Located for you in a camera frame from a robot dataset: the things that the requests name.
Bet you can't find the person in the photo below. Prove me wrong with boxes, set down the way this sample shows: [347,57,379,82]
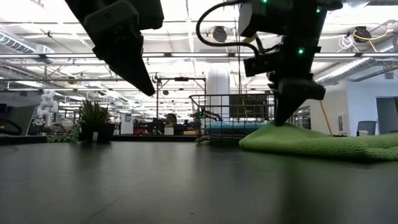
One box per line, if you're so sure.
[164,113,183,135]

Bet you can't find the yellow power cable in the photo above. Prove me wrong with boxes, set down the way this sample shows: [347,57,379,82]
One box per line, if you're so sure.
[318,100,334,136]

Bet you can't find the light blue microfiber towel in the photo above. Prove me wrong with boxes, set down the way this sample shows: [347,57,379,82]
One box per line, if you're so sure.
[206,120,271,132]

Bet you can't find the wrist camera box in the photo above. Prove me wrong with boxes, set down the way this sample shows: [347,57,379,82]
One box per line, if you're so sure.
[243,51,282,78]
[82,0,140,47]

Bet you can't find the black gantry frame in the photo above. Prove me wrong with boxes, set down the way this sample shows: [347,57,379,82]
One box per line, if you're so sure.
[155,76,208,119]

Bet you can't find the gold wire basket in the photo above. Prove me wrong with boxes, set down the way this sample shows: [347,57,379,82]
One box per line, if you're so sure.
[188,93,277,145]

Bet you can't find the grey visitor chair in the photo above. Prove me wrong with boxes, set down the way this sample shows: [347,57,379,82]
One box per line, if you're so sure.
[356,120,378,138]

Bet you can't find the white robot figure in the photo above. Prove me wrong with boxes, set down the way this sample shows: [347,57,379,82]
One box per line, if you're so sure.
[33,90,60,128]

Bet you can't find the black monitor screen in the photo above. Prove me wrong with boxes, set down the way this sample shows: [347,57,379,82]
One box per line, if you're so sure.
[229,95,269,119]

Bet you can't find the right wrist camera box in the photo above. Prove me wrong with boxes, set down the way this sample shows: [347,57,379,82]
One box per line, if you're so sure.
[243,51,282,78]

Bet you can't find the silver ceiling duct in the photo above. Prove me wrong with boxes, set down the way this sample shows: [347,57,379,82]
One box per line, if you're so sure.
[313,37,398,86]
[0,32,56,56]

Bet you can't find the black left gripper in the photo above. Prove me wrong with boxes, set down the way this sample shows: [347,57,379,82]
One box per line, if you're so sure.
[92,0,165,97]

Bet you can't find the yellow cable tag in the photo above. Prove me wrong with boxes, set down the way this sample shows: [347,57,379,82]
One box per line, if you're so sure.
[242,33,259,44]

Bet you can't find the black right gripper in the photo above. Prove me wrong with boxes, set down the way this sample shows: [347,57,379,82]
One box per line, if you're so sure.
[238,0,328,128]

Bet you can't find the green microfiber towel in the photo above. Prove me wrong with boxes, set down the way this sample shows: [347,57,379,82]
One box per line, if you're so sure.
[238,121,398,162]

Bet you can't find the white wall dispenser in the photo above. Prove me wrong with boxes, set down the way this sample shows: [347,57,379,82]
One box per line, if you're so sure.
[336,113,347,134]

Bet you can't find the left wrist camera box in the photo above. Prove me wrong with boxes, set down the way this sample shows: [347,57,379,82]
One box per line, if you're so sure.
[82,0,140,47]

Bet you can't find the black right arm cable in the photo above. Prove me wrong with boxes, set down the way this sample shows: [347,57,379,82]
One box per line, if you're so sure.
[195,0,261,57]

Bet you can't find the small potted green plant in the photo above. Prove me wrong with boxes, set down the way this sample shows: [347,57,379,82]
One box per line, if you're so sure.
[47,98,118,144]

